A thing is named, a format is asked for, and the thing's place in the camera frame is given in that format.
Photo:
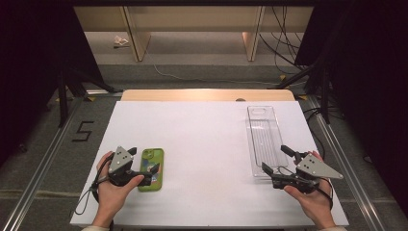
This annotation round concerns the dark curtain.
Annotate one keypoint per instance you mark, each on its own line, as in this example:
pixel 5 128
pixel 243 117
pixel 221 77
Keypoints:
pixel 369 80
pixel 32 64

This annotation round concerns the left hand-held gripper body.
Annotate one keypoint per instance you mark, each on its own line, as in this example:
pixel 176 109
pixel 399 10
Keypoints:
pixel 121 160

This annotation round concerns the beige wooden shelf unit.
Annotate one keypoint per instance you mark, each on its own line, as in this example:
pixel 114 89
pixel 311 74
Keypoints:
pixel 192 19

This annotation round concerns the person's left hand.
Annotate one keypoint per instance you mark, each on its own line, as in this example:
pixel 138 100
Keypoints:
pixel 110 200

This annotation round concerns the green phone case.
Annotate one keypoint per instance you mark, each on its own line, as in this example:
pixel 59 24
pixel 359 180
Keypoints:
pixel 150 159

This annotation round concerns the metal floor rail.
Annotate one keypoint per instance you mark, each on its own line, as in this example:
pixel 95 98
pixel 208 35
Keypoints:
pixel 35 179
pixel 346 166

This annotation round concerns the white table board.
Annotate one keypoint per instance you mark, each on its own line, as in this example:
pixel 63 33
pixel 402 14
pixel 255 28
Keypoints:
pixel 198 144

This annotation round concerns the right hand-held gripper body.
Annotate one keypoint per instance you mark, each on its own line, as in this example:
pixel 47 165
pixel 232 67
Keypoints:
pixel 312 168

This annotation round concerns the yellow tape piece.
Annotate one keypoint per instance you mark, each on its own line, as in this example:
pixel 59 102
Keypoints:
pixel 282 77
pixel 302 97
pixel 90 98

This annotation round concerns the wooden table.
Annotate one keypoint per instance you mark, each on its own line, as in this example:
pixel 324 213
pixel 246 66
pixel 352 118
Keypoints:
pixel 192 95

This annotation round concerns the dark table grommet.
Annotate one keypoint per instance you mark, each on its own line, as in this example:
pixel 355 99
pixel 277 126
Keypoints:
pixel 240 100

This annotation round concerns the clear plastic tray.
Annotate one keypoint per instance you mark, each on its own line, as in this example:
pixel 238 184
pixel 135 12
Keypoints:
pixel 264 134

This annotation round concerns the crumpled white paper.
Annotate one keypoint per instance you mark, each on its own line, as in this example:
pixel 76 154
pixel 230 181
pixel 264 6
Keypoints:
pixel 121 41

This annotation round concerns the person's right hand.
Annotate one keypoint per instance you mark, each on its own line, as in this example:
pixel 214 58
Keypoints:
pixel 316 205

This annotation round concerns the black metal stand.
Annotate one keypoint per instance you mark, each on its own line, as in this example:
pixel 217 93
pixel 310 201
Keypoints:
pixel 324 96
pixel 64 96

